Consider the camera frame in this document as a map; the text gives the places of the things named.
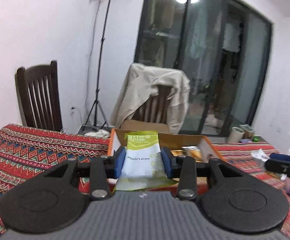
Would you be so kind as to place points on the red patterned tablecloth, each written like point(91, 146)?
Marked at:
point(26, 152)

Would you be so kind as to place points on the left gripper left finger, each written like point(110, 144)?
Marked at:
point(59, 196)

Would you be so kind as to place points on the green white snack packet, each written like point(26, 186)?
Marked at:
point(143, 166)

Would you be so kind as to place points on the studio light on tripod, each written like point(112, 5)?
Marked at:
point(96, 118)

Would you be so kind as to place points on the orange cardboard snack box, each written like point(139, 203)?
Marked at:
point(185, 144)

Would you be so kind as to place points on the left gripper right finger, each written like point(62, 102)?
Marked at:
point(226, 197)

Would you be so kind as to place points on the dark wooden chair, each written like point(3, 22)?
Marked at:
point(37, 88)

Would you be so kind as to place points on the black framed glass sliding door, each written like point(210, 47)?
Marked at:
point(223, 46)

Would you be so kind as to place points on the white waste bin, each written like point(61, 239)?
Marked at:
point(236, 135)

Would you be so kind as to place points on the white cloth on floor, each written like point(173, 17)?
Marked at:
point(101, 133)

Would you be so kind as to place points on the wooden chair with jacket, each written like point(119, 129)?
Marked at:
point(154, 110)

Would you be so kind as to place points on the beige jacket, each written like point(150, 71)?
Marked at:
point(143, 81)

